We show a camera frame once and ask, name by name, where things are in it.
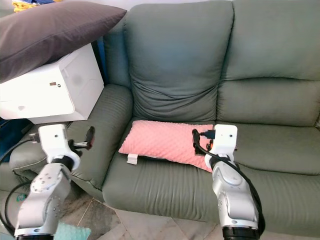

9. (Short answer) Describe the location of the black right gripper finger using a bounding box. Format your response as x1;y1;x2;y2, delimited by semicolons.
191;128;204;157

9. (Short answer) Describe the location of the pink dimpled pillow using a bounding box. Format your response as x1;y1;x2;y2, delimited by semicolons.
118;119;215;174

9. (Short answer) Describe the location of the grey-green leather sofa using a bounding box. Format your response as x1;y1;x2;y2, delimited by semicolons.
0;0;320;239

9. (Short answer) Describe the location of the dark grey pillow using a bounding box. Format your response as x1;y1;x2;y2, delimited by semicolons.
0;0;128;84

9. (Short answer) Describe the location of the white box appliance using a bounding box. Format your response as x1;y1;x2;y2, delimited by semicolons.
0;42;105;125

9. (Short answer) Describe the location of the dark blue fabric bag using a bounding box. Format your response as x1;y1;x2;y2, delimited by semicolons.
0;117;34;164

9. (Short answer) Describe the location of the teal dimpled mat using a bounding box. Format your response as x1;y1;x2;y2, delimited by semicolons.
54;222;92;240

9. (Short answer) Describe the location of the yellow cloth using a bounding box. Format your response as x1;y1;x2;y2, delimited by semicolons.
12;0;57;14

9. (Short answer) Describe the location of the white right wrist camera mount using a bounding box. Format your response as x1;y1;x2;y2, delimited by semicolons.
203;124;239;170

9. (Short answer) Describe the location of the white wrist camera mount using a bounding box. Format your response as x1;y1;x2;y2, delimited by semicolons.
37;123;81;172
203;124;239;170

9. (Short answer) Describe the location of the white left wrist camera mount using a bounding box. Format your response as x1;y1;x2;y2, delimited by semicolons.
37;123;81;172

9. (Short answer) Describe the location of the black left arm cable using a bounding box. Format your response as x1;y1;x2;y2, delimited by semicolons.
3;136;42;237

